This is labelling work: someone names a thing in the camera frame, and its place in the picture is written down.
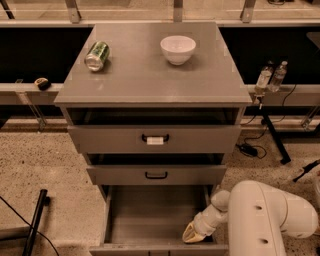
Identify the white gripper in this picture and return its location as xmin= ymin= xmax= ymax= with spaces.
xmin=182 ymin=205 xmax=228 ymax=243

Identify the grey bottom drawer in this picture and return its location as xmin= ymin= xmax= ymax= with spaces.
xmin=89 ymin=185 xmax=228 ymax=256

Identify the grey drawer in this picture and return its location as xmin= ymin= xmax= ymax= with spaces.
xmin=87 ymin=165 xmax=226 ymax=185
xmin=68 ymin=125 xmax=241 ymax=154
xmin=89 ymin=185 xmax=228 ymax=256

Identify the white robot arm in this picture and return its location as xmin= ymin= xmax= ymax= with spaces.
xmin=182 ymin=180 xmax=319 ymax=256

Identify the grey middle drawer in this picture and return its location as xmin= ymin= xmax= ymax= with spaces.
xmin=87 ymin=165 xmax=226 ymax=185

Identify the grey drawer cabinet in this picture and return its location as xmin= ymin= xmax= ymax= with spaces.
xmin=54 ymin=21 xmax=253 ymax=256

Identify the grey top drawer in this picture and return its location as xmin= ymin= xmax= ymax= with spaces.
xmin=68 ymin=125 xmax=241 ymax=154

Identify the black stand leg right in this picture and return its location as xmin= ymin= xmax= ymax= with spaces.
xmin=259 ymin=105 xmax=291 ymax=165

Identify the black tripod leg left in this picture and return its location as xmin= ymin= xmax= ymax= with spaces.
xmin=22 ymin=189 xmax=50 ymax=256

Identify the left clear plastic bottle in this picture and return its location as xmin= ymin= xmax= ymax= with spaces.
xmin=255 ymin=61 xmax=274 ymax=95

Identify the clear plastic bottle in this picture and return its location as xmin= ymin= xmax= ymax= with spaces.
xmin=255 ymin=61 xmax=274 ymax=95
xmin=268 ymin=61 xmax=288 ymax=92

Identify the right clear plastic bottle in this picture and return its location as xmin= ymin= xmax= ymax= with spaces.
xmin=268 ymin=61 xmax=288 ymax=92

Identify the white ceramic bowl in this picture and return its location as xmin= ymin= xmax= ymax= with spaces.
xmin=160 ymin=35 xmax=196 ymax=65

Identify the green soda can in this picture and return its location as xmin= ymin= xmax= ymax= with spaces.
xmin=84 ymin=41 xmax=110 ymax=72

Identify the black yellow tape measure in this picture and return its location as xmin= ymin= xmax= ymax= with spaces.
xmin=34 ymin=77 xmax=51 ymax=91

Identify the black power adapter with cable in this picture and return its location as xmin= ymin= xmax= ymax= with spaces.
xmin=236 ymin=129 xmax=267 ymax=159

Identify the grey metal rail shelf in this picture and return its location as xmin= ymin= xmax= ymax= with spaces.
xmin=0 ymin=83 xmax=63 ymax=105

